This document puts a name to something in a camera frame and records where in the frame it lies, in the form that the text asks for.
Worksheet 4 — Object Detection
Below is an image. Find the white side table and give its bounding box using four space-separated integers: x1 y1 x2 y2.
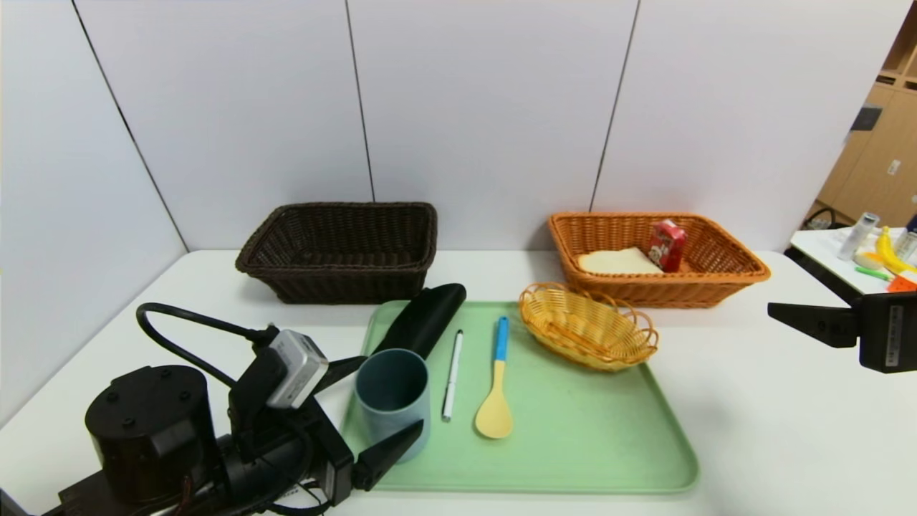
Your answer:
789 228 917 296

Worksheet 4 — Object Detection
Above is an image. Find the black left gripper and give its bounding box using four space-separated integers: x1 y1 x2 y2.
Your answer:
224 355 425 507

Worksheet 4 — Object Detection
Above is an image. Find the white pen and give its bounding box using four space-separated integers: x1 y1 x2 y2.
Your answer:
441 330 464 422

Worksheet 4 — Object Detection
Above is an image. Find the black soft case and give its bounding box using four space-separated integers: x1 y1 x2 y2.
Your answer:
373 283 467 360

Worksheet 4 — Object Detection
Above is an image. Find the red milk carton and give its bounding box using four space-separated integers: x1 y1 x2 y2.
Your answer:
648 219 688 273

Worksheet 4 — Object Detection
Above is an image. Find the wooden cabinet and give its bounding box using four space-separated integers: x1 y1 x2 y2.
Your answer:
815 4 917 230

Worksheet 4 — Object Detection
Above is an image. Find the black left camera cable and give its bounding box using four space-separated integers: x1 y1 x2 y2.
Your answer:
136 302 277 388

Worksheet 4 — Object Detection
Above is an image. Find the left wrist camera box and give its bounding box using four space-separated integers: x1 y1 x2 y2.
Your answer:
229 328 330 459

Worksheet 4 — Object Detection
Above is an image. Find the yellow spoon with blue handle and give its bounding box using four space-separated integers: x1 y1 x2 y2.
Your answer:
474 317 514 440

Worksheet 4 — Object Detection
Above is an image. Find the small yellow oval wicker basket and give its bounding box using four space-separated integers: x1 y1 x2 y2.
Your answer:
519 282 660 373

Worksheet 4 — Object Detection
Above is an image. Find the light green plastic tray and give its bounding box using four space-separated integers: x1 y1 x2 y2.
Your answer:
332 300 700 495

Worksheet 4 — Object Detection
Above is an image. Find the dark brown wicker basket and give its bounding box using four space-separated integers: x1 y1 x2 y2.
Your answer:
235 202 438 305

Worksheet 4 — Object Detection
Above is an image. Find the yellow banana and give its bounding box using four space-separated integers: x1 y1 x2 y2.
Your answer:
875 226 917 275

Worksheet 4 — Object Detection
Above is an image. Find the blue-grey plastic cup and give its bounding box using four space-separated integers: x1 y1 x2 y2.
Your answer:
355 348 433 464

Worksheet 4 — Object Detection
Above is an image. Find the slice of toast bread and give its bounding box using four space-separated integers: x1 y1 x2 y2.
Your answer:
577 247 666 276

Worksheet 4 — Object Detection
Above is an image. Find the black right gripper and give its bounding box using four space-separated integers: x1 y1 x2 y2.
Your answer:
767 291 917 374

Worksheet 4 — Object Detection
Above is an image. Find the orange wicker basket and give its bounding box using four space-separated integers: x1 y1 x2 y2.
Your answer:
548 212 772 310

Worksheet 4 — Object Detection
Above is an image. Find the clear plastic bottle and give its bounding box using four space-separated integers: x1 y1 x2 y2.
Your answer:
836 213 880 262

